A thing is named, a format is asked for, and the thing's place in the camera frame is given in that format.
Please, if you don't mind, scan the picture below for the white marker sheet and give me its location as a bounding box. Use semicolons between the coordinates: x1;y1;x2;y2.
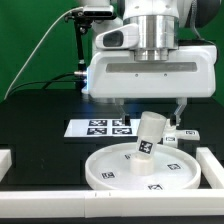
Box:
64;119;140;138

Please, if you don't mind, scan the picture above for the white round table top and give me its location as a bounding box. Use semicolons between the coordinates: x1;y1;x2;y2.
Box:
85;142;201;190

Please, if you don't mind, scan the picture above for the white cross table base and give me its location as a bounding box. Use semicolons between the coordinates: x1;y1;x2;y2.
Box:
162;120;200;148

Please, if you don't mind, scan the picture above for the black cable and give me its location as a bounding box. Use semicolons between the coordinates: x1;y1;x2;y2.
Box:
5;72;84;100

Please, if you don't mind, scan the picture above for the white frame front rail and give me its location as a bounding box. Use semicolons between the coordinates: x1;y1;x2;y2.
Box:
0;189;224;218

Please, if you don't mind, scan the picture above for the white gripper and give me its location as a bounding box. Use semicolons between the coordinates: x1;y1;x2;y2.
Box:
83;45;217;126

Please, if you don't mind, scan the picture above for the white frame rail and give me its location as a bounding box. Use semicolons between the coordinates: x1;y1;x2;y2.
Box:
0;149;12;182
196;147;224;190
0;189;224;218

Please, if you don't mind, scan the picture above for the white frame left rail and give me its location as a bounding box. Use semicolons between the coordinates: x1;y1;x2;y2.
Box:
0;149;12;182

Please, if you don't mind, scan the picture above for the white frame right rail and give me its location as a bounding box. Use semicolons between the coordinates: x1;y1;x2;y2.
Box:
196;147;224;190

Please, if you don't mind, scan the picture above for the white camera cable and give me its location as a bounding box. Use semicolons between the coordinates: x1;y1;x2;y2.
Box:
3;6;84;101

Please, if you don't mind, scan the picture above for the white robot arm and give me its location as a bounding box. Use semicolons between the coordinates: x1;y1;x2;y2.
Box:
82;0;222;124

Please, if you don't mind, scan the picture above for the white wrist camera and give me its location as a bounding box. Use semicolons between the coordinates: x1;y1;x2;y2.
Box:
95;23;139;50

